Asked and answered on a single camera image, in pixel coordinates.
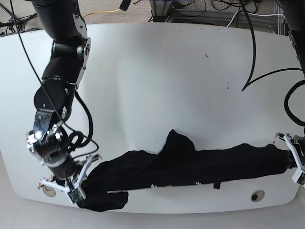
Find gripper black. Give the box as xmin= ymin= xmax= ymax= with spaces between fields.
xmin=292 ymin=135 xmax=305 ymax=162
xmin=48 ymin=155 xmax=81 ymax=185

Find black graphic T-shirt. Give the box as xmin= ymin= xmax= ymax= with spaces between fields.
xmin=77 ymin=130 xmax=296 ymax=212

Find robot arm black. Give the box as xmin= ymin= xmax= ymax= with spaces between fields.
xmin=27 ymin=0 xmax=93 ymax=186
xmin=278 ymin=0 xmax=305 ymax=127

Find black tripod legs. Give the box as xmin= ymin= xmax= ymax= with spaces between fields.
xmin=0 ymin=3 xmax=40 ymax=37

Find left table cable grommet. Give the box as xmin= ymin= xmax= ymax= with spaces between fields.
xmin=42 ymin=186 xmax=56 ymax=198

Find table cable grommet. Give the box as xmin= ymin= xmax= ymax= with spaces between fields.
xmin=42 ymin=186 xmax=56 ymax=198
xmin=251 ymin=190 xmax=265 ymax=202

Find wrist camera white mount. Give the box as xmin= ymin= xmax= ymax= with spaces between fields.
xmin=276 ymin=133 xmax=305 ymax=187
xmin=37 ymin=154 xmax=101 ymax=204

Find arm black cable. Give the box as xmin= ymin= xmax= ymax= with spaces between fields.
xmin=9 ymin=0 xmax=100 ymax=156
xmin=239 ymin=0 xmax=305 ymax=127

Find right table cable grommet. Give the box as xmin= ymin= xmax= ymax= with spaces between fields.
xmin=251 ymin=190 xmax=265 ymax=202

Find white cable on floor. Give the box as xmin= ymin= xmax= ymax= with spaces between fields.
xmin=226 ymin=10 xmax=285 ymax=27

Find yellow cable on floor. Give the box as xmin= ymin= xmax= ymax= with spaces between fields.
xmin=82 ymin=8 xmax=121 ymax=19

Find aluminium frame post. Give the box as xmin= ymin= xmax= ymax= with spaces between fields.
xmin=149 ymin=0 xmax=172 ymax=22

